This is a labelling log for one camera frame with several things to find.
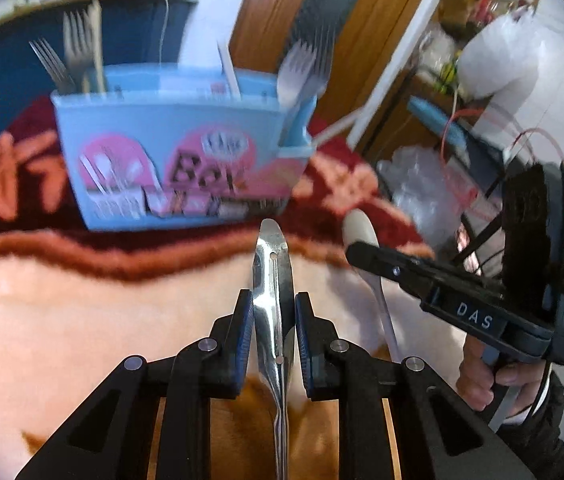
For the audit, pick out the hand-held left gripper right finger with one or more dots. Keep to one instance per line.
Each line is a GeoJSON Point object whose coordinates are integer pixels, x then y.
{"type": "Point", "coordinates": [304, 345]}

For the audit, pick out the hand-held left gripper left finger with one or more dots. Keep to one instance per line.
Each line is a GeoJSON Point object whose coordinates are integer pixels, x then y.
{"type": "Point", "coordinates": [244, 340]}

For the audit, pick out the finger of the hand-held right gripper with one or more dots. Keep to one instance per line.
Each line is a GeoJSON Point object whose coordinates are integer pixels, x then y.
{"type": "Point", "coordinates": [386, 265]}

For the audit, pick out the white chopstick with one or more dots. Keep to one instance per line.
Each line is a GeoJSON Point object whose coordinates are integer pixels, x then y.
{"type": "Point", "coordinates": [229, 72]}
{"type": "Point", "coordinates": [337, 128]}

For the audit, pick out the large steel fork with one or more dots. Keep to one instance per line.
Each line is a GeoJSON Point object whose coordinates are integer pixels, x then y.
{"type": "Point", "coordinates": [323, 55]}

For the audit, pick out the light blue utensil box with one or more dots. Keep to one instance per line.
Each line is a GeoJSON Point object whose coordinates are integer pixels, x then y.
{"type": "Point", "coordinates": [127, 110]}

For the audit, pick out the cream chopstick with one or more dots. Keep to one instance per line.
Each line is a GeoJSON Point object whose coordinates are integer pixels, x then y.
{"type": "Point", "coordinates": [97, 45]}

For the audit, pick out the small steel fork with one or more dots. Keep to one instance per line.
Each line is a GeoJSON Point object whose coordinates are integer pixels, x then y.
{"type": "Point", "coordinates": [78, 45]}
{"type": "Point", "coordinates": [49, 62]}

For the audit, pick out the person's right forearm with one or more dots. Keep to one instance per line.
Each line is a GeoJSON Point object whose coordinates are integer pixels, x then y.
{"type": "Point", "coordinates": [546, 435]}

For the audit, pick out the person's right hand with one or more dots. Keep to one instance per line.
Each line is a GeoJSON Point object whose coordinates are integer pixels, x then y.
{"type": "Point", "coordinates": [474, 380]}

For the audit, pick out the black metal rack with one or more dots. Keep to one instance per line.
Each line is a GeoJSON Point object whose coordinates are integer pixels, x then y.
{"type": "Point", "coordinates": [484, 232]}

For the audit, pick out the clear plastic bags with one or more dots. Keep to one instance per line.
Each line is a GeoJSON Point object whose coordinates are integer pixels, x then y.
{"type": "Point", "coordinates": [421, 185]}

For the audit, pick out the peach and maroon printed blanket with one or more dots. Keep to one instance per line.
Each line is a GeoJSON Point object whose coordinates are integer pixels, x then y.
{"type": "Point", "coordinates": [87, 320]}

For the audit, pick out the white plastic bag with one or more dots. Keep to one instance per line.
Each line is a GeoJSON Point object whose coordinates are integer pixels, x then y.
{"type": "Point", "coordinates": [496, 55]}

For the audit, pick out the wooden door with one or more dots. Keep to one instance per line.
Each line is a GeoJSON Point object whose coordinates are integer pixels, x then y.
{"type": "Point", "coordinates": [386, 10]}

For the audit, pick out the blue kitchen base cabinets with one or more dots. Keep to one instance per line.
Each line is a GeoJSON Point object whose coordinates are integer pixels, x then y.
{"type": "Point", "coordinates": [12, 75]}

